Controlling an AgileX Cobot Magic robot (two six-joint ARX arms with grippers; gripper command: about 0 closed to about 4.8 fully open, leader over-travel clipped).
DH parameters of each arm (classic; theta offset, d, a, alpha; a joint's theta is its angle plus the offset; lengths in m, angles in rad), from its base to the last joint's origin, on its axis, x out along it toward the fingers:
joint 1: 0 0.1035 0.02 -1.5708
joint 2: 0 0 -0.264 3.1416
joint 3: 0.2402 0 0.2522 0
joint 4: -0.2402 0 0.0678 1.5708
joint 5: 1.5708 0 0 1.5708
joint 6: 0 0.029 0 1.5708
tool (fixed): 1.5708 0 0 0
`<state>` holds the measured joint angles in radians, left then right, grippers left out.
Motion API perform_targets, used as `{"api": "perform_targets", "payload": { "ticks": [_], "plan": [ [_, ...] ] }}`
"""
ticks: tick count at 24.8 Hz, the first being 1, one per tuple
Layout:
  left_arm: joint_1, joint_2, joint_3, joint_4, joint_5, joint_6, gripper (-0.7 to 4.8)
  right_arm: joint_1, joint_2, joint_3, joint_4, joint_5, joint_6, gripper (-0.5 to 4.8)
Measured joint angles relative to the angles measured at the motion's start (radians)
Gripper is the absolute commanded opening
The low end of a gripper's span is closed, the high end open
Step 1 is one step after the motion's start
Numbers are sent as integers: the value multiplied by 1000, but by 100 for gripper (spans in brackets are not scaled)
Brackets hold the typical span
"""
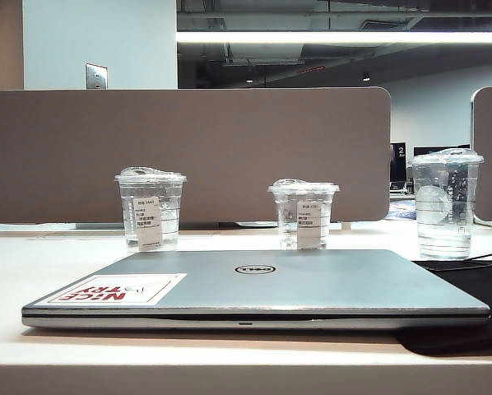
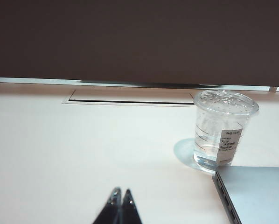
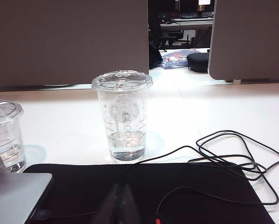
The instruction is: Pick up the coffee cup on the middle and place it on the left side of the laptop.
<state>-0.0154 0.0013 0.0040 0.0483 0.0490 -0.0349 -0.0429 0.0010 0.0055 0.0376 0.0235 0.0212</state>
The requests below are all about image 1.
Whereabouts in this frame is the clear cup with wide label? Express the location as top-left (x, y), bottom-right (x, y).
top-left (267, 179), bottom-right (341, 251)

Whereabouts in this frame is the clear cup with narrow label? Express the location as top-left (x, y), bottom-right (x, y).
top-left (114, 166), bottom-right (188, 253)

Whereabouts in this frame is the silver Dell laptop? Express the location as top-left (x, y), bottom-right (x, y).
top-left (21, 249), bottom-right (492, 330)

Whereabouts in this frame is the tall clear unlabelled cup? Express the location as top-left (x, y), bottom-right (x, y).
top-left (408, 148), bottom-right (485, 260)

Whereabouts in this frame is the wide brown desk divider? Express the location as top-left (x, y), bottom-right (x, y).
top-left (0, 86), bottom-right (392, 225)

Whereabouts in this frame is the blue patterned item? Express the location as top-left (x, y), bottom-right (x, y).
top-left (388, 197), bottom-right (418, 221)

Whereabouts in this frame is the dark sign with numeral two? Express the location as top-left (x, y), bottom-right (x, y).
top-left (391, 142), bottom-right (407, 182)

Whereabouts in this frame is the white ceiling light strip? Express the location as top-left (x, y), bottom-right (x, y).
top-left (175, 30), bottom-right (492, 44)

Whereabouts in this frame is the black computer monitor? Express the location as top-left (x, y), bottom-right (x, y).
top-left (413, 143), bottom-right (471, 160)

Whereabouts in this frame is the metal wall switch plate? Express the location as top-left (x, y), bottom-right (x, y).
top-left (85, 63), bottom-right (109, 90)

